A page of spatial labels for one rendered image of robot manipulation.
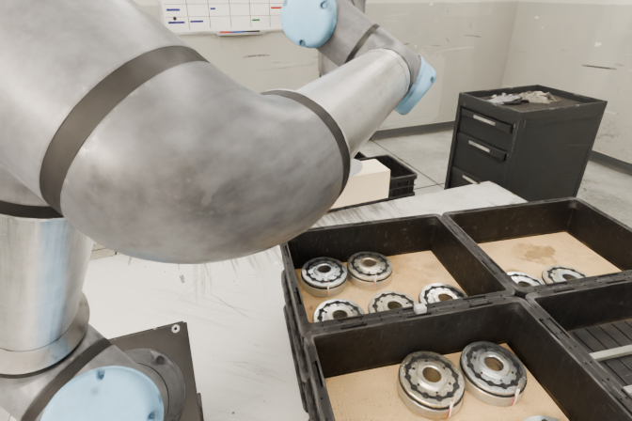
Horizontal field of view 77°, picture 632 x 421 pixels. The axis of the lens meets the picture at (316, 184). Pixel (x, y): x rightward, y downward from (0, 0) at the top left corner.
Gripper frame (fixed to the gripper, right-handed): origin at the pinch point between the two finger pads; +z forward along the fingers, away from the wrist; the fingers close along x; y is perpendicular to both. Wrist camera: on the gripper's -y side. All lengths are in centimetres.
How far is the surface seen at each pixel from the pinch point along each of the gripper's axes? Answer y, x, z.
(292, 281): -9.4, -6.4, 16.4
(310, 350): -11.9, -22.6, 16.4
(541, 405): 21, -38, 26
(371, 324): -0.7, -21.3, 16.4
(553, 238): 64, -4, 26
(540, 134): 149, 74, 33
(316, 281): -2.3, -0.5, 23.2
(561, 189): 177, 74, 69
